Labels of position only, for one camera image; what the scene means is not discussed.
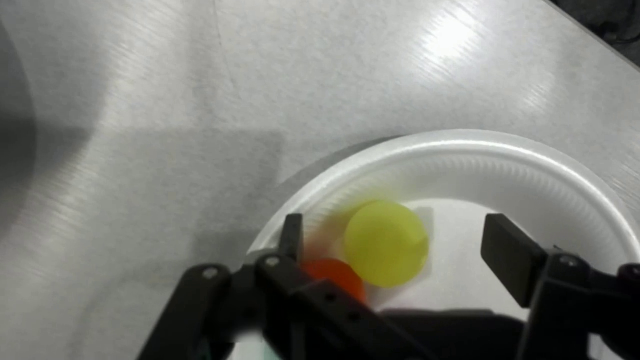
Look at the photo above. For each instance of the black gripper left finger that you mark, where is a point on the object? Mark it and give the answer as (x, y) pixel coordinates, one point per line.
(290, 237)

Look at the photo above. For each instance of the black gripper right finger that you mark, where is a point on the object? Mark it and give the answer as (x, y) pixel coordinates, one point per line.
(514, 258)

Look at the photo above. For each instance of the white foam plate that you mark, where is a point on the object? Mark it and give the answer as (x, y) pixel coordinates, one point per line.
(585, 302)

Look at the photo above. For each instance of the orange ball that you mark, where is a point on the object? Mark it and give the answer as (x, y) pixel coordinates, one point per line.
(339, 272)

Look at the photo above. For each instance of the yellow ball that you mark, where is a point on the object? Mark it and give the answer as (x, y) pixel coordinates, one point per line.
(385, 243)

